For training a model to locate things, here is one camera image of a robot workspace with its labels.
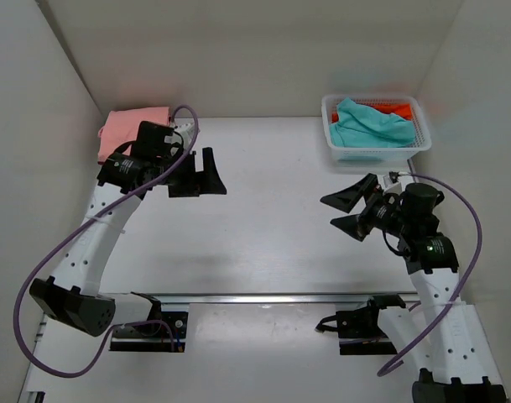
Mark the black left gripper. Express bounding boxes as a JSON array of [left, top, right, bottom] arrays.
[[161, 140, 230, 192]]

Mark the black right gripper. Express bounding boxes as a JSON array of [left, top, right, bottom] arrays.
[[318, 174, 408, 241]]

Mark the teal t shirt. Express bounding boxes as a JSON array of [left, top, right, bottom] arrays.
[[329, 98, 415, 149]]

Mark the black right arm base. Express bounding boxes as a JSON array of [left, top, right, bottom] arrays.
[[315, 294, 420, 356]]

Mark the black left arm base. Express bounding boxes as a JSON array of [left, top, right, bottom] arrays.
[[109, 301, 189, 353]]

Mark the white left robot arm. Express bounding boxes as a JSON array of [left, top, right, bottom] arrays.
[[24, 144, 227, 337]]

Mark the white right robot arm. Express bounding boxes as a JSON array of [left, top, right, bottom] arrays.
[[321, 172, 508, 402]]

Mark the pink folded t shirt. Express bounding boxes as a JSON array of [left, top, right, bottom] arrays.
[[97, 107, 169, 164]]

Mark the orange t shirt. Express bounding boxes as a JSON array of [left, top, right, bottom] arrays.
[[331, 100, 413, 124]]

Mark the white plastic basket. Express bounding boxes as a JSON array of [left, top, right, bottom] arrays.
[[321, 94, 431, 162]]

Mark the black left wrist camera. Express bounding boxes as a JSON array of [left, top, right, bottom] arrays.
[[130, 121, 184, 160]]

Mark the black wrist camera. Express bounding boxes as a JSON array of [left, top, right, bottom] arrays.
[[130, 121, 184, 160], [401, 183, 445, 218]]

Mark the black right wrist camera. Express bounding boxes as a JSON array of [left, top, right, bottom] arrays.
[[401, 183, 445, 218]]

